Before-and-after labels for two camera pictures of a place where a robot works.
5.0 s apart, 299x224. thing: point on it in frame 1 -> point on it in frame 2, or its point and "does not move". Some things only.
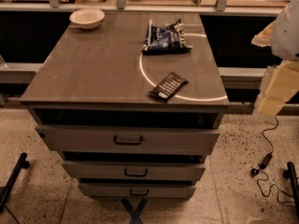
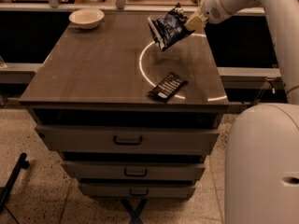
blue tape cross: x=135 y=213 does not move
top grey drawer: x=125 y=141 does not move
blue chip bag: x=166 y=40 -> x=170 y=29
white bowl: x=87 y=18 does not move
